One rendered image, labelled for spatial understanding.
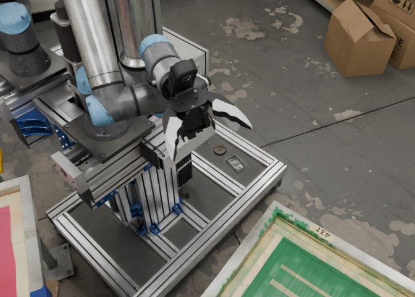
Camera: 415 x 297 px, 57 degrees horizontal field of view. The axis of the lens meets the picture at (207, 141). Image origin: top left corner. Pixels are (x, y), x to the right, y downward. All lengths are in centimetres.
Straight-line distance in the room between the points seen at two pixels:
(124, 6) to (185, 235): 148
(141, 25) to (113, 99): 28
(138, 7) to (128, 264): 148
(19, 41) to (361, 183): 228
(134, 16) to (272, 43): 305
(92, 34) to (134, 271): 150
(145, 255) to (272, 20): 304
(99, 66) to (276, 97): 259
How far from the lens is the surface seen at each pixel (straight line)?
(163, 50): 85
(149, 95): 90
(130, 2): 106
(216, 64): 370
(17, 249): 150
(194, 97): 73
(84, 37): 92
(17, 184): 162
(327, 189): 279
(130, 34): 111
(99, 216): 238
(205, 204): 234
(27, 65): 161
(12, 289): 144
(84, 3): 93
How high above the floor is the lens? 216
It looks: 47 degrees down
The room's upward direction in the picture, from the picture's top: straight up
